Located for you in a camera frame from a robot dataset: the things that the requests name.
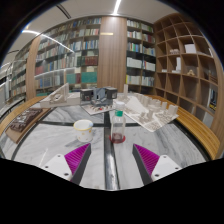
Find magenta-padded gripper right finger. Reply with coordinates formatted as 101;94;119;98
131;143;183;186

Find ceiling light strips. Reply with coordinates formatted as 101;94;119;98
19;0;123;54

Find wooden cubby shelf unit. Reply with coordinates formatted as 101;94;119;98
153;12;224;134

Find white ramp building model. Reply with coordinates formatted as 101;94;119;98
39;83;83;109

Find tall bookshelf wall with books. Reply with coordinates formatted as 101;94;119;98
8;16;158;102

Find clear bottle with green label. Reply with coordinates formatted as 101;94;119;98
109;101;127;144

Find white cup with yellow rim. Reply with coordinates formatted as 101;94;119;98
73;119;94;143

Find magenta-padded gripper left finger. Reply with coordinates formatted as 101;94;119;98
41;142;92;186

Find brown model on wooden board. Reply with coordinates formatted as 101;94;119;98
4;107;51;144

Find white city block model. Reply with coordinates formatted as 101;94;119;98
113;84;180;133

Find dark grey building model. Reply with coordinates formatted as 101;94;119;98
79;86;119;116

